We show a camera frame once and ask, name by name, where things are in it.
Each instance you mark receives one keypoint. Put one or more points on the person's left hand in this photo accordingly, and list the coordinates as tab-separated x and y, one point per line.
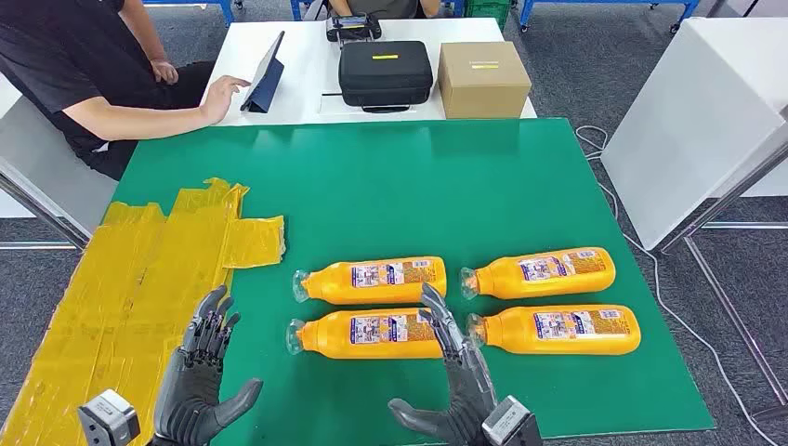
164	72

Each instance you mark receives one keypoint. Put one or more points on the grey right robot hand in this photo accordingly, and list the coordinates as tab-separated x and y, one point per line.
465	394

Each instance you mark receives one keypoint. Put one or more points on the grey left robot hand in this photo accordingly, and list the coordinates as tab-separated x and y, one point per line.
191	394

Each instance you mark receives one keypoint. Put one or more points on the person's right hand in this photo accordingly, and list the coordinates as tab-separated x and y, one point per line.
218	101

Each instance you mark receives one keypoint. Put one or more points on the orange bottle clear cap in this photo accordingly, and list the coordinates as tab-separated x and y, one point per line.
511	335
332	286
326	338
505	280

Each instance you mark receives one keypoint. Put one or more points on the person's right forearm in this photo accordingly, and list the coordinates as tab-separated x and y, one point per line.
135	120

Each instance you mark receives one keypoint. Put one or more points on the person's left forearm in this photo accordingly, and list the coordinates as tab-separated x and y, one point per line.
144	31

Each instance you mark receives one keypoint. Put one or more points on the tablet in blue case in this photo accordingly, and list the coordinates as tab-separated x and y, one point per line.
265	83

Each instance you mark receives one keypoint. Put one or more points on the white table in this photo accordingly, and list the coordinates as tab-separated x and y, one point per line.
308	68

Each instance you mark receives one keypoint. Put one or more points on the person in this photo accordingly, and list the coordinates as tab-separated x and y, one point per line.
382	7
55	55

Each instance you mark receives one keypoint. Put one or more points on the yellow tape patch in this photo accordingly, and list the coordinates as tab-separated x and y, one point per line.
123	277

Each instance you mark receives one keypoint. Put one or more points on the white panel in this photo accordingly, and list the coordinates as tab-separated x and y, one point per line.
689	129
55	166

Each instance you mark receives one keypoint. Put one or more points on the black handheld controller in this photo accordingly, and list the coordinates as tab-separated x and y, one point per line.
353	27

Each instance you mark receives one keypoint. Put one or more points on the black carrying case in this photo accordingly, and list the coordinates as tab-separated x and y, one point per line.
385	77

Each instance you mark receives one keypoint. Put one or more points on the grey metal bar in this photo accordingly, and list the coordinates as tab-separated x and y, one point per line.
43	209

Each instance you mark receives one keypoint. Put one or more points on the brown cardboard box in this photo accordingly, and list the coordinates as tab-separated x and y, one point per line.
483	86

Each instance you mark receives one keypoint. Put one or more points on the green plastic crate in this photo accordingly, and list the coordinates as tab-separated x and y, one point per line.
486	9

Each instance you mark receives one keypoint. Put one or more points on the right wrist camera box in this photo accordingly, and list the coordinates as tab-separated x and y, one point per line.
508	423

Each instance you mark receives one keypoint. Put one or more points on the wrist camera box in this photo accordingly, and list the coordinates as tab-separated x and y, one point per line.
508	423
111	420

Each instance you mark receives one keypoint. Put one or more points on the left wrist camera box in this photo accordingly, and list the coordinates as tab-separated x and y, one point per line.
111	420

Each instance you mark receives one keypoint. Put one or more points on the grey metal frame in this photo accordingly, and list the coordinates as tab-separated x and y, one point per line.
726	197

